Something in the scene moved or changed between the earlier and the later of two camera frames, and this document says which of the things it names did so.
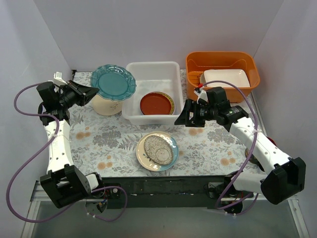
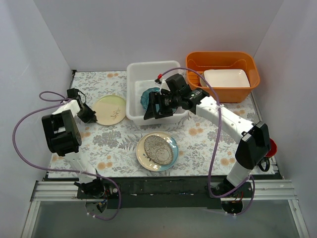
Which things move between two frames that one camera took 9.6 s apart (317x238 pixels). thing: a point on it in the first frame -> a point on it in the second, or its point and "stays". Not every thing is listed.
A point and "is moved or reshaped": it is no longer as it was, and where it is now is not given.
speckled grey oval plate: (158, 148) stays
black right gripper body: (193, 113) -> (159, 104)
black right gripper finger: (187, 116) -> (154, 98)
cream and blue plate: (145, 161) stays
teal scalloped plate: (114, 83) -> (144, 97)
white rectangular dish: (238, 78) stays
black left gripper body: (80, 93) -> (85, 114)
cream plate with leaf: (105, 106) is moved or reshaped
